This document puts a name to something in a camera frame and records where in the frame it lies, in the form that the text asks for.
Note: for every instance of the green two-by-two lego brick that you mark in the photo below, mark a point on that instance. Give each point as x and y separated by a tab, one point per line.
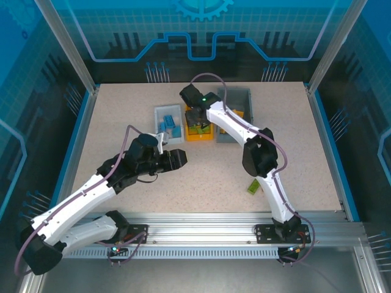
207	130

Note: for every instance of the blue two-by-four lego plate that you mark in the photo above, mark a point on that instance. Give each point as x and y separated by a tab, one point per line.
177	132

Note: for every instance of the yellow two-by-two lego brick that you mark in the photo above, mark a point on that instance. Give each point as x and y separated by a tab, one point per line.
223	132

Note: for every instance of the blue lego brick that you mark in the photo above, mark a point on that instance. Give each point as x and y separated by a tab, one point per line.
162	125
169	119

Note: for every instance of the gray plastic bin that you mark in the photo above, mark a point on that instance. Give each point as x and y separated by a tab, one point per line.
235	94

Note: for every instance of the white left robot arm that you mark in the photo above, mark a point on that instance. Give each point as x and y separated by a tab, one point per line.
76	195

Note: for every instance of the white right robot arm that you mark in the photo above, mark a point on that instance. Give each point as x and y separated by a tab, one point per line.
232	122

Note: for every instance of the yellow plastic bin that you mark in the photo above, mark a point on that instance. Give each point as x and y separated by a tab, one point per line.
198	137

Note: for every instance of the white plastic bin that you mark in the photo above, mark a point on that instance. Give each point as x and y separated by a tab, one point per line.
168	107

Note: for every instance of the blue printed back panel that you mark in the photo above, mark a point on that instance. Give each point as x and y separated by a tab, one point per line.
195	24

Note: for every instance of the blue printed side panel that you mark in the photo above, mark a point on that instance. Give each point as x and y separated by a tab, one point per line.
27	107
366	122

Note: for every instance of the aluminium front frame rail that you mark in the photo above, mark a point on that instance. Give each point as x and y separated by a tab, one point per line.
198	226

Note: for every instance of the blue table side rail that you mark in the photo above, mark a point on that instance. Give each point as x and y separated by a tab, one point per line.
76	143
333	152

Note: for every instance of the gray metal base plate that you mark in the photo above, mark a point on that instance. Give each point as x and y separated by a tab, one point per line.
198	277

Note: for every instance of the aluminium frame post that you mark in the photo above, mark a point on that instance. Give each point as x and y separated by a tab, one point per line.
331	52
70	52

